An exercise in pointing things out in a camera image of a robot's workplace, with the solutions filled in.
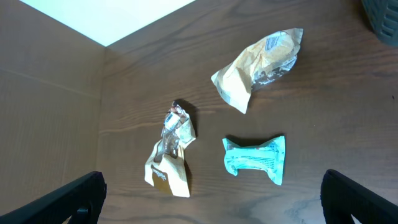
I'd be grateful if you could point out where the mint green snack packet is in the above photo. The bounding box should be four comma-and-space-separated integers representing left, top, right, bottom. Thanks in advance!
222, 136, 285, 185

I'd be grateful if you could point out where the grey plastic basket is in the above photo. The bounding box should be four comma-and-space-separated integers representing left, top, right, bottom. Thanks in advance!
361, 0, 398, 47

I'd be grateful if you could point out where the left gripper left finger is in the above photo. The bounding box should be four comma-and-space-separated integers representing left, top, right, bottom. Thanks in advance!
1, 171, 107, 224

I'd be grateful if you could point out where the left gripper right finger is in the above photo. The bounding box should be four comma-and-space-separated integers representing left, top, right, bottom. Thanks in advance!
320, 169, 397, 224

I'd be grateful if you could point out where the beige snack bag top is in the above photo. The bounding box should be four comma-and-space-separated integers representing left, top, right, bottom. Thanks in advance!
211, 28, 303, 114

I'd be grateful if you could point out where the cardboard side panel left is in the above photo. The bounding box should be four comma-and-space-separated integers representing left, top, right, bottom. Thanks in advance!
1, 0, 105, 214

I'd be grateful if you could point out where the beige brown snack bag left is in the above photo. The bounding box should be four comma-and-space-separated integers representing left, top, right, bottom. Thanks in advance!
144, 101, 196, 198

